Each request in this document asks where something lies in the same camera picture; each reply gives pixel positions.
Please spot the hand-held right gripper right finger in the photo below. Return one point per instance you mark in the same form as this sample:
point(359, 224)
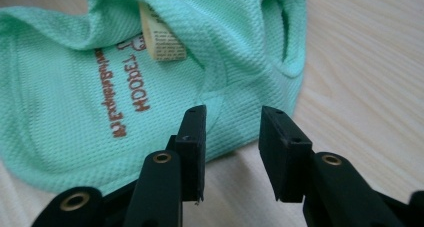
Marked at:
point(286, 160)

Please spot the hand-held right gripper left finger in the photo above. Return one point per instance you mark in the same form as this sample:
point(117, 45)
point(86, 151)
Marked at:
point(193, 160)

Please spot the mint green small garment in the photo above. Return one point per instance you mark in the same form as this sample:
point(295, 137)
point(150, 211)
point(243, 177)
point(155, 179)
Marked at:
point(66, 103)

